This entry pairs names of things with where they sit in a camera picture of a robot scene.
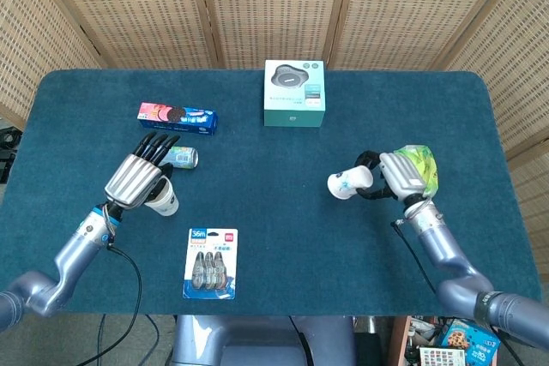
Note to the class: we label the light blue drink can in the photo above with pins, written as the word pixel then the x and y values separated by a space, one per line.
pixel 185 157

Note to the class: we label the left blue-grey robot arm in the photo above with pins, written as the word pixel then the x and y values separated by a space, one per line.
pixel 73 254

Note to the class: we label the correction tape blister pack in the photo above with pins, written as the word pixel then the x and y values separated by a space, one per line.
pixel 210 263

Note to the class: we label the blue pink cookie box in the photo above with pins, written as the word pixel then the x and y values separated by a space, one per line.
pixel 188 119

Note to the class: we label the green snack bag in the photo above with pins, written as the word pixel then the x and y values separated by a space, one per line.
pixel 424 164

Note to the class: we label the blue-grey robot torso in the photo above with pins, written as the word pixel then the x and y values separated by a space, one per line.
pixel 257 344

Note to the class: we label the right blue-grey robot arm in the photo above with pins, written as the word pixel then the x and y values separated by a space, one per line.
pixel 446 259

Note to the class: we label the woven folding screen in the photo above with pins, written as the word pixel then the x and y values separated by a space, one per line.
pixel 274 6

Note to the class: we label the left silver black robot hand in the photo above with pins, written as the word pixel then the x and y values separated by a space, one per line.
pixel 133 179

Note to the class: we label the black equipment beside table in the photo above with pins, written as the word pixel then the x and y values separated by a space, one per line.
pixel 7 147

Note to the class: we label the brown storage crate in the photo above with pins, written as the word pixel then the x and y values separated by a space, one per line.
pixel 399 340

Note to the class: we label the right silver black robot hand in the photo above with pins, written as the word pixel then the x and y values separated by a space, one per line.
pixel 403 175

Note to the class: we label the dark blue table mat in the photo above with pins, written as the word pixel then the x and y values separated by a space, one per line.
pixel 279 233

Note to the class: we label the blue chocolate cookie box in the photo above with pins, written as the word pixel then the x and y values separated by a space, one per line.
pixel 469 342

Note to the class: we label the single white paper cup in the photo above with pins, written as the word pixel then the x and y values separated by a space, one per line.
pixel 168 204

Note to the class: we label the white sticker sheet pack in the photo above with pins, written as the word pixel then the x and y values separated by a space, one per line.
pixel 442 357

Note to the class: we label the white green speaker box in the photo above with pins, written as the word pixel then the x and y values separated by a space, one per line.
pixel 293 91

